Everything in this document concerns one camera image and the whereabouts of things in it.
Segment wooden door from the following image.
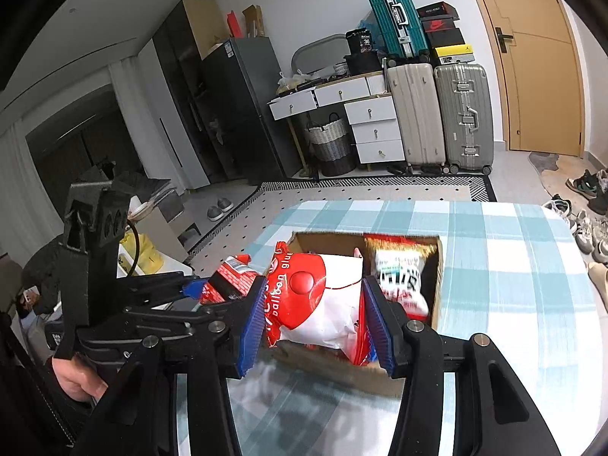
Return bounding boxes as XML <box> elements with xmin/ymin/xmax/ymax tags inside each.
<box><xmin>458</xmin><ymin>0</ymin><xmax>585</xmax><ymax>157</ymax></box>

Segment yellow cloth bag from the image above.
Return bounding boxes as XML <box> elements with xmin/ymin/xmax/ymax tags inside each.
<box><xmin>121</xmin><ymin>233</ymin><xmax>165</xmax><ymax>276</ymax></box>

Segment silver suitcase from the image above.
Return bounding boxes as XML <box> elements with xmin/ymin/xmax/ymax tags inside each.
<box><xmin>434</xmin><ymin>63</ymin><xmax>495</xmax><ymax>175</ymax></box>

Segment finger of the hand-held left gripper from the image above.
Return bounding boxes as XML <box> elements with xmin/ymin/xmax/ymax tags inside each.
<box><xmin>116</xmin><ymin>272</ymin><xmax>208</xmax><ymax>303</ymax></box>
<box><xmin>125</xmin><ymin>301</ymin><xmax>239</xmax><ymax>339</ymax></box>

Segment plain black shoe box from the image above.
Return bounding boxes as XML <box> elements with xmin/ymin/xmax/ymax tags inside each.
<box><xmin>427</xmin><ymin>28</ymin><xmax>464</xmax><ymax>51</ymax></box>

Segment white plastic bag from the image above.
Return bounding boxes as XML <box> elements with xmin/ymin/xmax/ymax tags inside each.
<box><xmin>277</xmin><ymin>71</ymin><xmax>314</xmax><ymax>93</ymax></box>

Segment white drawer dresser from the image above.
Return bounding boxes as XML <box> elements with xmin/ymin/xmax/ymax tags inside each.
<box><xmin>268</xmin><ymin>72</ymin><xmax>405</xmax><ymax>172</ymax></box>

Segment tan cardboard sheet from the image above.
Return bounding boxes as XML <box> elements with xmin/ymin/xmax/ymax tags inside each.
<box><xmin>183</xmin><ymin>0</ymin><xmax>231</xmax><ymax>60</ymax></box>

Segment scattered sneakers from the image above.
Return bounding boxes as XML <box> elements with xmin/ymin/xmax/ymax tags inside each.
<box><xmin>541</xmin><ymin>168</ymin><xmax>608</xmax><ymax>305</ymax></box>

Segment black refrigerator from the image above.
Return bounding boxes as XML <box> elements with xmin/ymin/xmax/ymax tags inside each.
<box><xmin>198</xmin><ymin>37</ymin><xmax>302</xmax><ymax>184</ymax></box>

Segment brown paper bag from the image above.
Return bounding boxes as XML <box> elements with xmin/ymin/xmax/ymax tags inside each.
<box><xmin>242</xmin><ymin>5</ymin><xmax>265</xmax><ymax>38</ymax></box>

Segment person's left hand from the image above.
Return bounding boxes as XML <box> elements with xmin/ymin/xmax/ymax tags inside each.
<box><xmin>51</xmin><ymin>355</ymin><xmax>109</xmax><ymax>403</ymax></box>

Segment white red noodle snack packet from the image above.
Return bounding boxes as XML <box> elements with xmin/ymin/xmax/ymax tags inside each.
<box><xmin>363</xmin><ymin>234</ymin><xmax>440</xmax><ymax>321</ymax></box>

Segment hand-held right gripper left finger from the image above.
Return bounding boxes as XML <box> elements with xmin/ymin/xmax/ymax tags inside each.
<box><xmin>71</xmin><ymin>274</ymin><xmax>268</xmax><ymax>456</ymax></box>

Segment black cable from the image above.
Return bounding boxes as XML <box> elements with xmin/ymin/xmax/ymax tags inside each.
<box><xmin>124</xmin><ymin>221</ymin><xmax>141</xmax><ymax>279</ymax></box>

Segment brown cardboard box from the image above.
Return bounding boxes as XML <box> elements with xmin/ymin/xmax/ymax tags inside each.
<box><xmin>284</xmin><ymin>229</ymin><xmax>446</xmax><ymax>399</ymax></box>

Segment black storage box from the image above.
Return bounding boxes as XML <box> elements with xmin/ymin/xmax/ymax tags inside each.
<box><xmin>343</xmin><ymin>53</ymin><xmax>385</xmax><ymax>77</ymax></box>

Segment black labelled tub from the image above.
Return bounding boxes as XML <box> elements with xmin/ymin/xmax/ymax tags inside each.
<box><xmin>346</xmin><ymin>29</ymin><xmax>376</xmax><ymax>55</ymax></box>

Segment teal suitcase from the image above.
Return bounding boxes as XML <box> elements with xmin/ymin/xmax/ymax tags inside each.
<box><xmin>363</xmin><ymin>0</ymin><xmax>433</xmax><ymax>62</ymax></box>

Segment red chocolate packet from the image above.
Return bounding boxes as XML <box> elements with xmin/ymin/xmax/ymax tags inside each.
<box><xmin>199</xmin><ymin>254</ymin><xmax>264</xmax><ymax>306</ymax></box>

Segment dotted floor rug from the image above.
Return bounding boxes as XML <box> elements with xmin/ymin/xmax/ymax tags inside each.
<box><xmin>187</xmin><ymin>176</ymin><xmax>497</xmax><ymax>267</ymax></box>

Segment red white balloon packet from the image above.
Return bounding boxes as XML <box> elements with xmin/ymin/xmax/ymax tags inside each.
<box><xmin>263</xmin><ymin>242</ymin><xmax>369</xmax><ymax>366</ymax></box>

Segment woven laundry basket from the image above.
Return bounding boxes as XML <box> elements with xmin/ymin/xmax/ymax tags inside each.
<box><xmin>304</xmin><ymin>114</ymin><xmax>357</xmax><ymax>176</ymax></box>

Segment red black shoe box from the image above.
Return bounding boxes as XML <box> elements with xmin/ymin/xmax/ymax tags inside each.
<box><xmin>423</xmin><ymin>16</ymin><xmax>462</xmax><ymax>34</ymax></box>

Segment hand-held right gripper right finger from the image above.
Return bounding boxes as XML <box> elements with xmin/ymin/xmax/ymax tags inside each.
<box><xmin>362</xmin><ymin>277</ymin><xmax>562</xmax><ymax>456</ymax></box>

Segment beige suitcase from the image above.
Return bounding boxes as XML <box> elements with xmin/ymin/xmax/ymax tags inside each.
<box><xmin>386</xmin><ymin>63</ymin><xmax>447</xmax><ymax>174</ymax></box>

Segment teal checked tablecloth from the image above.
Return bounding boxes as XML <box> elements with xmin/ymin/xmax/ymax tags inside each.
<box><xmin>176</xmin><ymin>199</ymin><xmax>599</xmax><ymax>456</ymax></box>

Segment grey door mat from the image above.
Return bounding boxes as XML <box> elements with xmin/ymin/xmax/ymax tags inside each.
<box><xmin>528</xmin><ymin>151</ymin><xmax>571</xmax><ymax>172</ymax></box>

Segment yellow black shoe box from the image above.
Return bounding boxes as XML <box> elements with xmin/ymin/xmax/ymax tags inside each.
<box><xmin>433</xmin><ymin>45</ymin><xmax>476</xmax><ymax>65</ymax></box>

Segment flat black shoe box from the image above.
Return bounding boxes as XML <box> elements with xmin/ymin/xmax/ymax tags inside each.
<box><xmin>417</xmin><ymin>2</ymin><xmax>458</xmax><ymax>20</ymax></box>

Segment white curtain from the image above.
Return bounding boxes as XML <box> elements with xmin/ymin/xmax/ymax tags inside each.
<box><xmin>108</xmin><ymin>54</ymin><xmax>153</xmax><ymax>186</ymax></box>

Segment grey rounded board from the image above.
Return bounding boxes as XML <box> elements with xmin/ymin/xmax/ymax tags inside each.
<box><xmin>291</xmin><ymin>34</ymin><xmax>350</xmax><ymax>81</ymax></box>

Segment tall black cabinet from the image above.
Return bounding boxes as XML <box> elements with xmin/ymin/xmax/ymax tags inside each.
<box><xmin>152</xmin><ymin>0</ymin><xmax>229</xmax><ymax>191</ymax></box>

